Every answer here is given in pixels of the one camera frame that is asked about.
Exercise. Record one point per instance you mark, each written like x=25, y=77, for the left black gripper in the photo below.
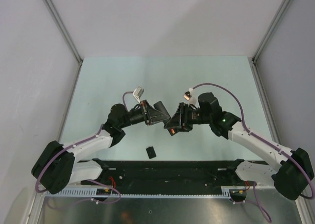
x=152, y=115

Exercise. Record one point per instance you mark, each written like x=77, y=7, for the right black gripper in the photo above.
x=182, y=114

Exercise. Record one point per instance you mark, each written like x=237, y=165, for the black remote control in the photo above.
x=160, y=107

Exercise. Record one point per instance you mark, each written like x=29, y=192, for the black battery cover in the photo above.
x=151, y=152

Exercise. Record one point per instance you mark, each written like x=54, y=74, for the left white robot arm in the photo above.
x=63, y=164

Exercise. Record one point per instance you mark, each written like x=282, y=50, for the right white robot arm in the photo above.
x=289, y=171

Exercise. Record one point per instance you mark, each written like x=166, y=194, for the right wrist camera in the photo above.
x=190, y=97

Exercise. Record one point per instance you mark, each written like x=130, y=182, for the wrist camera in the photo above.
x=137, y=93
x=190, y=97

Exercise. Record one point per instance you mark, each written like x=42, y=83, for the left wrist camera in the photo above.
x=137, y=93

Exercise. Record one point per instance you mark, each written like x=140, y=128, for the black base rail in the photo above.
x=170, y=177

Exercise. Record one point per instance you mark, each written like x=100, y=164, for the white slotted cable duct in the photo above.
x=94, y=192

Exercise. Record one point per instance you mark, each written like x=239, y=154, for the left aluminium frame post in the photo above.
x=62, y=29

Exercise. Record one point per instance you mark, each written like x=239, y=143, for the aluminium frame post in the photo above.
x=282, y=10
x=62, y=29

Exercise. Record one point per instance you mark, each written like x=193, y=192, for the right aluminium frame post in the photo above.
x=282, y=10

